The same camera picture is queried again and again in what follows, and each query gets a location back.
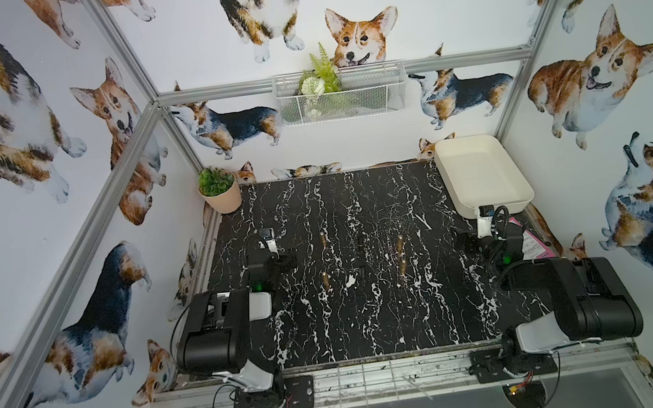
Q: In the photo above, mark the aluminium front rail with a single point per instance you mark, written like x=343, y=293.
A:
x=406, y=378

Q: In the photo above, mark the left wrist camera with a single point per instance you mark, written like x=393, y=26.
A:
x=268, y=240

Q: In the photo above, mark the pink label card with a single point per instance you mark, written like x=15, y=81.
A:
x=526, y=244

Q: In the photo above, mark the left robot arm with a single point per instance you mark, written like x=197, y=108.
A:
x=216, y=338

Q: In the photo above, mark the white wire wall basket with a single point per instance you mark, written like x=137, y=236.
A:
x=367, y=90

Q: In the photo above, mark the cream rectangular tray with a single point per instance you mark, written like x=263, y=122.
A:
x=477, y=171

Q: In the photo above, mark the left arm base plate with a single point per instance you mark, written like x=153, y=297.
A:
x=293, y=392

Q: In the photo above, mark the potted green plant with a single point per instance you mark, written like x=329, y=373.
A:
x=220, y=189

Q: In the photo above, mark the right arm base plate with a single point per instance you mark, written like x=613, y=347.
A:
x=496, y=365

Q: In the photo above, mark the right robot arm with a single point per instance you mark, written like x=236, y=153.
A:
x=589, y=302

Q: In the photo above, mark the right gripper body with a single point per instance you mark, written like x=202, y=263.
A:
x=474, y=238

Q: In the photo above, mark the artificial fern with flower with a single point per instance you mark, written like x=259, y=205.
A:
x=319, y=87

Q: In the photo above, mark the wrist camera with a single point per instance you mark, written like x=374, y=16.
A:
x=485, y=215
x=268, y=240

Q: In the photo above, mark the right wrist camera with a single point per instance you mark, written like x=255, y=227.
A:
x=485, y=215

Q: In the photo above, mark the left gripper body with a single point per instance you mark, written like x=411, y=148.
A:
x=278, y=257

